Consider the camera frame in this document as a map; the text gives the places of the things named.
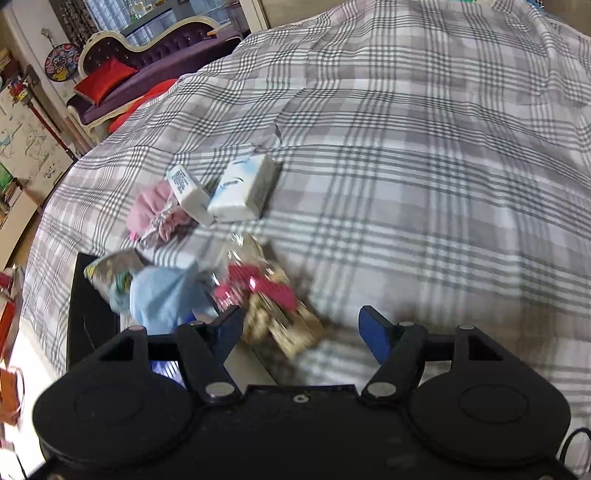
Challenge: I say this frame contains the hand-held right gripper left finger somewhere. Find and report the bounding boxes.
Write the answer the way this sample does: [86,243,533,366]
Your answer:
[99,305,245,404]

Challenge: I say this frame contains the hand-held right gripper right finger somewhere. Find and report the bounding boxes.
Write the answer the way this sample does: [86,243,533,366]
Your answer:
[358,305,505,402]

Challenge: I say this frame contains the red and gold packet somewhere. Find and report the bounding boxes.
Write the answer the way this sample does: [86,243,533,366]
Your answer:
[212,233,325,360]

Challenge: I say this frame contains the patterned pouch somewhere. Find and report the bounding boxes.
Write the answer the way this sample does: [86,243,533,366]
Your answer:
[84,249,145,310]

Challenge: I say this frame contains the light blue cloth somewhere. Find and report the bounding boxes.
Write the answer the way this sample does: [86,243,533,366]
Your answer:
[129,265,218,334]

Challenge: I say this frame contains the white blue tissue pack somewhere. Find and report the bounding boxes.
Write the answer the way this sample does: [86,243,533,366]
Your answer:
[208,154,279,221]

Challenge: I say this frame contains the orange plastic tray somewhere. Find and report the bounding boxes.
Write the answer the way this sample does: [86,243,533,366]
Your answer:
[0,367,25,426]

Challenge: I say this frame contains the clear plastic bag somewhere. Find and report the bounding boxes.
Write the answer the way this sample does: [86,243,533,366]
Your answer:
[139,210,200,246]

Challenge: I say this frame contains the pink cloth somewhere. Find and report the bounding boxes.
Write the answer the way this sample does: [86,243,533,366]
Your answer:
[127,180,178,241]

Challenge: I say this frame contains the small white carton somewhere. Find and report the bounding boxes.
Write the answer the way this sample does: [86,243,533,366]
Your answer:
[166,164,216,227]

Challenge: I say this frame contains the grey plaid blanket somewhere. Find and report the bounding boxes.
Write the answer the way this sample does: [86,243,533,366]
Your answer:
[21,0,591,462]

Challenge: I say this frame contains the cartoon drawing board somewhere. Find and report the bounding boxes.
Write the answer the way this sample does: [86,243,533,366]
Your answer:
[0,88,75,200]

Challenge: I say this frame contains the red pole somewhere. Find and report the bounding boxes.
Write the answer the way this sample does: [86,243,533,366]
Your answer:
[23,69,79,162]

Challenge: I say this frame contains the red long cushion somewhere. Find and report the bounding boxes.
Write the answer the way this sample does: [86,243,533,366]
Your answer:
[108,78,179,133]

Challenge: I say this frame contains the red square cushion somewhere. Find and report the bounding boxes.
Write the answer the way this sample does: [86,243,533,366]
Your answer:
[74,59,139,106]

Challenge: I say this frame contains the purple chaise sofa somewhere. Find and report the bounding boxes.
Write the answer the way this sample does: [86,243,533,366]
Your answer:
[67,14,252,139]

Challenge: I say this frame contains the patterned curtain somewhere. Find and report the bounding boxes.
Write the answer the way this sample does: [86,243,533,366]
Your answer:
[58,0,100,51]

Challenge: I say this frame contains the round colourful wall plate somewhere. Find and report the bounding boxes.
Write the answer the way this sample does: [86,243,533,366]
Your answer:
[45,43,80,84]

